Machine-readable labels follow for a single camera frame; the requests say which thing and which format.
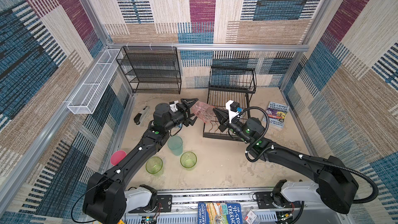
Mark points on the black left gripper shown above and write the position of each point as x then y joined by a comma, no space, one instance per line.
188,121

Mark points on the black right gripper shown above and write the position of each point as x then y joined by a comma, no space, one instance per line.
225,121

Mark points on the pink translucent plastic cup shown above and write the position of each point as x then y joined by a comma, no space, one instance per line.
203,111

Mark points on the black wire dish rack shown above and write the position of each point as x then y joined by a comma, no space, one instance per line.
228,83

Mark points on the green plastic cup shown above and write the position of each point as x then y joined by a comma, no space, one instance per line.
188,160
154,165

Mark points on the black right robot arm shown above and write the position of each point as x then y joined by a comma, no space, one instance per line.
336,185

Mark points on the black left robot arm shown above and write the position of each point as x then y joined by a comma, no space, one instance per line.
107,198

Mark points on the teal translucent plastic cup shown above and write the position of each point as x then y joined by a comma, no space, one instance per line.
175,144

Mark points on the black white stapler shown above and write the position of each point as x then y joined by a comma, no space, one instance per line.
140,117

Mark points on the treehouse paperback book on table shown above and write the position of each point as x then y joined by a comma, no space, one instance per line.
277,113

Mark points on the black mesh shelf unit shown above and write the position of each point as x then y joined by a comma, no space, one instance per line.
151,69

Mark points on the opaque pink plastic cup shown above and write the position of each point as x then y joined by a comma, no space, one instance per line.
117,157

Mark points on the treehouse book at front edge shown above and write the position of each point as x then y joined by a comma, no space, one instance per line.
219,213

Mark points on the small clear packet with label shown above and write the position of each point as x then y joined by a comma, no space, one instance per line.
250,217

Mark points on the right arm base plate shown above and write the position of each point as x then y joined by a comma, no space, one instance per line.
267,200

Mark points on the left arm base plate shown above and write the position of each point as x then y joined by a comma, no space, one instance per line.
161,203

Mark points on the white wire wall basket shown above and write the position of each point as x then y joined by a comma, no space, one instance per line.
89,94

